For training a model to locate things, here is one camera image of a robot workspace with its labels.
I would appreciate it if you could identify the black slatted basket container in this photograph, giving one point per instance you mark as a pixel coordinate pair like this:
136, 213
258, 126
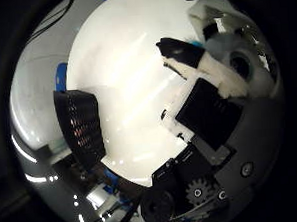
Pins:
79, 128

